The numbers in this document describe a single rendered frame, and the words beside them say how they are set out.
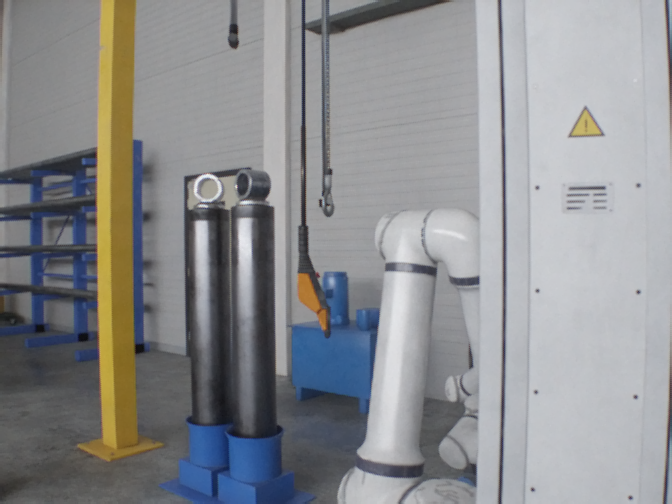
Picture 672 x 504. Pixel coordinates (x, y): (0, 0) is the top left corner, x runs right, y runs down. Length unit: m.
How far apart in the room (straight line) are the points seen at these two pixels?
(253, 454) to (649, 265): 2.30
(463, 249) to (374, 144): 4.24
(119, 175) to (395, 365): 2.87
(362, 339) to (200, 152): 3.44
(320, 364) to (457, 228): 3.72
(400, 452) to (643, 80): 0.85
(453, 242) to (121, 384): 3.00
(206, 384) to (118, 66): 2.05
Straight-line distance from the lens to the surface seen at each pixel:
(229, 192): 6.66
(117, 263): 3.88
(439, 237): 1.27
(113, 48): 4.05
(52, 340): 8.67
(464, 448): 1.57
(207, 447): 3.23
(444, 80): 5.19
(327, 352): 4.84
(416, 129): 5.24
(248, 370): 2.91
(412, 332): 1.31
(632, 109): 1.04
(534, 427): 1.05
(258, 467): 3.01
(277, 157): 6.11
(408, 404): 1.32
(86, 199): 7.37
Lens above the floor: 1.27
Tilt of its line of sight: 1 degrees down
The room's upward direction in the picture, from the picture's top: straight up
